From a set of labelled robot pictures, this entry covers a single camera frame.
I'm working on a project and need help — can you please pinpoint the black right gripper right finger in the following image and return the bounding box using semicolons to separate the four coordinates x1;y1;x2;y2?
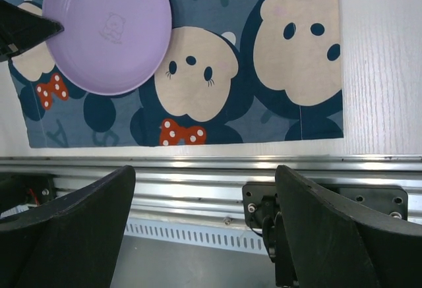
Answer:
275;165;421;287

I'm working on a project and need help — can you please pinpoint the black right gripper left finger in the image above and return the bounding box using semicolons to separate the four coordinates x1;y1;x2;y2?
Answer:
1;165;135;287

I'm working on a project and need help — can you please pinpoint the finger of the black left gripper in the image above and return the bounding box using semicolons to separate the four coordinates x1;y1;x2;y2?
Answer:
1;0;64;62

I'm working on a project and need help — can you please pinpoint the purple plastic plate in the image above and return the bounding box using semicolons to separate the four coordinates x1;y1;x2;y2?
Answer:
42;0;172;96

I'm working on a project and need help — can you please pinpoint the blue cartoon placemat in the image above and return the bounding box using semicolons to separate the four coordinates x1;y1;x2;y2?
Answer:
5;0;344;148

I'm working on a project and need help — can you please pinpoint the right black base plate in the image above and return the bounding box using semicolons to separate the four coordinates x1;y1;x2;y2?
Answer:
242;182;408;230

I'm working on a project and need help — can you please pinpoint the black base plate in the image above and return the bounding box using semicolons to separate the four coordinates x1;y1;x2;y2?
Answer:
242;182;408;230
1;173;56;213

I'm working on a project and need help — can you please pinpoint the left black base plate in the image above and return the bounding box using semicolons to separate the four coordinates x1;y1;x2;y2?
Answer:
1;173;56;213

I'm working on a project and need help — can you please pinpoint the perforated cable duct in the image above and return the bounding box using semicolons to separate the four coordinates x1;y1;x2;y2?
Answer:
125;218;267;255

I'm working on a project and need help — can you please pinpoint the aluminium mounting rail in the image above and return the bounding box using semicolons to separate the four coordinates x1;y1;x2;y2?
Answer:
1;156;421;227

